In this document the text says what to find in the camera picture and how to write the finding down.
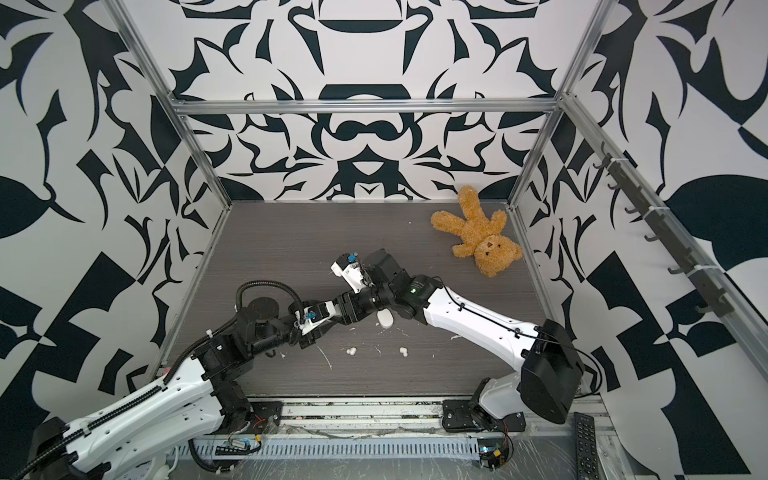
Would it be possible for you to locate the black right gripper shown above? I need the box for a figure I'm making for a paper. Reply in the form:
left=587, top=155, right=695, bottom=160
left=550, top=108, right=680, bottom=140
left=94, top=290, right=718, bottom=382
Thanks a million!
left=323, top=285, right=399, bottom=324

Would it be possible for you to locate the white earbud charging case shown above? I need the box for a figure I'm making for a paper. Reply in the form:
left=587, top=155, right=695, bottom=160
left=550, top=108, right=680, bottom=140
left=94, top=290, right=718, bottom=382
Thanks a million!
left=377, top=309, right=394, bottom=330

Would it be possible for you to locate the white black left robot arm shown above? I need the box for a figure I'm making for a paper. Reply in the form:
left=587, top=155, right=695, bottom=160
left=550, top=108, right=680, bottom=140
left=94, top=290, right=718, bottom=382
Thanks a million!
left=14, top=280, right=346, bottom=479

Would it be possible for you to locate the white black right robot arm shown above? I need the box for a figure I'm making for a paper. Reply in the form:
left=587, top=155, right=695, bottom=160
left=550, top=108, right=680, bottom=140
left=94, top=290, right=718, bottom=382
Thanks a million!
left=300, top=249, right=585, bottom=430

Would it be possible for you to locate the green circuit board left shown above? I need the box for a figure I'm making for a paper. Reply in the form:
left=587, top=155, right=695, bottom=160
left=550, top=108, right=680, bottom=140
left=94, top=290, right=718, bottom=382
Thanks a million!
left=215, top=436, right=262, bottom=456

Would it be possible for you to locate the green circuit board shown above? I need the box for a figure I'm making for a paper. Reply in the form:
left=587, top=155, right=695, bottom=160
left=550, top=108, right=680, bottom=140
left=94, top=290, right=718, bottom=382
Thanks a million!
left=215, top=436, right=262, bottom=456
left=478, top=436, right=514, bottom=470

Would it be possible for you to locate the brown teddy bear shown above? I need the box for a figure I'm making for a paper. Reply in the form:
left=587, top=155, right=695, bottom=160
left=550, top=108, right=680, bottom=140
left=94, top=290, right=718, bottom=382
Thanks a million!
left=430, top=186, right=523, bottom=278

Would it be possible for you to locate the green circuit board right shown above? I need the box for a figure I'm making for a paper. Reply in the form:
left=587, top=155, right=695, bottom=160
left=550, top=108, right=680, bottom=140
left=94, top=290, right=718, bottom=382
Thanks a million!
left=478, top=436, right=514, bottom=470

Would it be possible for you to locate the black remote control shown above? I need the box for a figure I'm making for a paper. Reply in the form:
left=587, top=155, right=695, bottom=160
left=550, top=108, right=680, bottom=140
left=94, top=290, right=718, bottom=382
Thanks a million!
left=573, top=412, right=600, bottom=480

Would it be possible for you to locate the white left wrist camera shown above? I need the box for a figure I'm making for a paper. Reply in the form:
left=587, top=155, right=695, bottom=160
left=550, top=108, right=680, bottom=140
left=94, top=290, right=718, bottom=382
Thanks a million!
left=299, top=301, right=339, bottom=323

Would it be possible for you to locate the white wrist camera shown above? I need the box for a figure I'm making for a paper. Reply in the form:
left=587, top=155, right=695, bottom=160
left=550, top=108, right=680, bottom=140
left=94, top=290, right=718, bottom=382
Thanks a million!
left=331, top=253, right=373, bottom=293
left=299, top=301, right=339, bottom=323

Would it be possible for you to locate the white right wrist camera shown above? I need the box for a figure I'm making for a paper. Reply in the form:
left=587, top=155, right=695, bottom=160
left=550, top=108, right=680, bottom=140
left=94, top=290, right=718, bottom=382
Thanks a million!
left=331, top=253, right=373, bottom=293

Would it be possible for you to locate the aluminium mounting rail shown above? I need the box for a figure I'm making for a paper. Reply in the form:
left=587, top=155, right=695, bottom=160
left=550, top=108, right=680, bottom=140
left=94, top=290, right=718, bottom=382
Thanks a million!
left=248, top=396, right=616, bottom=440

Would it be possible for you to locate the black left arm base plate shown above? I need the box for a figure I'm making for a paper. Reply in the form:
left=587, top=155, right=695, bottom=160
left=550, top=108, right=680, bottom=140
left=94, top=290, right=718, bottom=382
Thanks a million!
left=248, top=399, right=284, bottom=431

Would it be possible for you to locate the white slotted cable duct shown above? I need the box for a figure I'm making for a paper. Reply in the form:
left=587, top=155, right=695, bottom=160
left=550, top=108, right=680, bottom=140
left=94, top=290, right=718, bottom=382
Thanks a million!
left=195, top=437, right=481, bottom=460

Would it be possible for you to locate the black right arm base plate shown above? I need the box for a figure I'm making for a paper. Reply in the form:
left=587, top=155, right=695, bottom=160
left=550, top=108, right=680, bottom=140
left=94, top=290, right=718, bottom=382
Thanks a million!
left=441, top=400, right=527, bottom=433

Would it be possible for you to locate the black wall hook rack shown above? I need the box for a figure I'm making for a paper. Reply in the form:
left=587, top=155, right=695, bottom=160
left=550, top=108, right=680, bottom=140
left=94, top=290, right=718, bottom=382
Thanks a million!
left=595, top=152, right=743, bottom=318

